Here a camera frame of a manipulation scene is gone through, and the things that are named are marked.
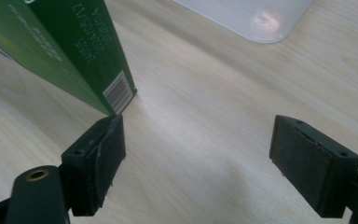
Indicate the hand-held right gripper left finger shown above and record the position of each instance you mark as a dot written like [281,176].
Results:
[90,168]

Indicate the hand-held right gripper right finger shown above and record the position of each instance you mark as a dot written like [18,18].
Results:
[307,161]

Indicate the green cardboard box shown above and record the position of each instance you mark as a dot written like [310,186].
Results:
[62,46]

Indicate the translucent white plastic container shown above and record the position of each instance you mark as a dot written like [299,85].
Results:
[254,18]

